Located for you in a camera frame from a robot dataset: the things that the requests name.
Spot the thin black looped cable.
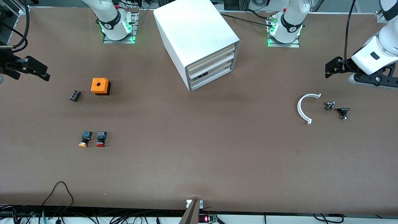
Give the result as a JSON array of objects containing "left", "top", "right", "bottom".
[{"left": 42, "top": 181, "right": 74, "bottom": 208}]

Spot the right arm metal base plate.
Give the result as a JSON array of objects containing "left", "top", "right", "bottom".
[{"left": 103, "top": 8, "right": 139, "bottom": 44}]

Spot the small device with red light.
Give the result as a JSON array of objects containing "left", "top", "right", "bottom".
[{"left": 198, "top": 214, "right": 219, "bottom": 223}]

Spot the small black bracket part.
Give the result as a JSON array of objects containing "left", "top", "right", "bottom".
[{"left": 337, "top": 107, "right": 351, "bottom": 120}]

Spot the camera mount post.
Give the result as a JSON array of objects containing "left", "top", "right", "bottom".
[{"left": 179, "top": 199, "right": 204, "bottom": 224}]

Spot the orange box with hole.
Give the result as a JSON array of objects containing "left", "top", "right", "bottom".
[{"left": 91, "top": 78, "right": 111, "bottom": 96}]

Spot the red push button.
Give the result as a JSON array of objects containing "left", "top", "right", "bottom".
[{"left": 95, "top": 131, "right": 107, "bottom": 147}]

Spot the yellow push button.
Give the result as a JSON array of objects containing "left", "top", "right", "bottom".
[{"left": 78, "top": 131, "right": 93, "bottom": 147}]

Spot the white curved plastic arc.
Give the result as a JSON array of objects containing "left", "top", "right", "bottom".
[{"left": 297, "top": 93, "right": 322, "bottom": 125}]

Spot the thick black table cable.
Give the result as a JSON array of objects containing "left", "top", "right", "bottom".
[{"left": 220, "top": 13, "right": 275, "bottom": 28}]

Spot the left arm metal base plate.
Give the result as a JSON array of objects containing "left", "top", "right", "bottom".
[{"left": 267, "top": 14, "right": 300, "bottom": 48}]

